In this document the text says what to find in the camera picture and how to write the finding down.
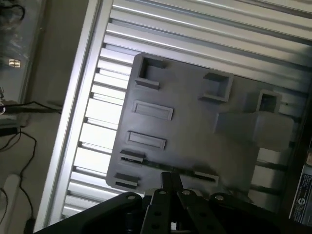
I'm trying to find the grey plastic parts rack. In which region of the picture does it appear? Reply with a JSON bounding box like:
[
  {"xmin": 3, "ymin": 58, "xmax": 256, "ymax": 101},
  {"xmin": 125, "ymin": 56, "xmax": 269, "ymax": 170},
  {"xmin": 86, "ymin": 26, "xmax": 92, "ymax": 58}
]
[{"xmin": 106, "ymin": 53, "xmax": 297, "ymax": 213}]

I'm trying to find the power supply with label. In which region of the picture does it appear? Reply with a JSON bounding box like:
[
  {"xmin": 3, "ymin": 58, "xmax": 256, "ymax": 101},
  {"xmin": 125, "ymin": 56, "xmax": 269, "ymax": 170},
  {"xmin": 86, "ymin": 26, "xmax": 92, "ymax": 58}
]
[{"xmin": 289, "ymin": 146, "xmax": 312, "ymax": 226}]

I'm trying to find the black PC case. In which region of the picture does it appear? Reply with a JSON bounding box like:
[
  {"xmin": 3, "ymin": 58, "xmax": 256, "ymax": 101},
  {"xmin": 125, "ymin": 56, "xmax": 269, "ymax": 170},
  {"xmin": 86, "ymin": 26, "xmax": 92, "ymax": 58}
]
[{"xmin": 284, "ymin": 45, "xmax": 312, "ymax": 234}]

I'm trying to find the thin black cable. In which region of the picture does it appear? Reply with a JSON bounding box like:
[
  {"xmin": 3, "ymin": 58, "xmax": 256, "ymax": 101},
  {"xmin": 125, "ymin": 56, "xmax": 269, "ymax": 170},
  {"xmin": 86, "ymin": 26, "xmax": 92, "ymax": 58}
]
[{"xmin": 0, "ymin": 129, "xmax": 38, "ymax": 221}]

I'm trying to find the thick black cable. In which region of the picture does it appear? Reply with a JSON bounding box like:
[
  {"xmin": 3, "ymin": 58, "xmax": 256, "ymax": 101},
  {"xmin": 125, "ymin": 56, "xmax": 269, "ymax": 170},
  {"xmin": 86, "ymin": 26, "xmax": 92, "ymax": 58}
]
[{"xmin": 0, "ymin": 101, "xmax": 63, "ymax": 115}]

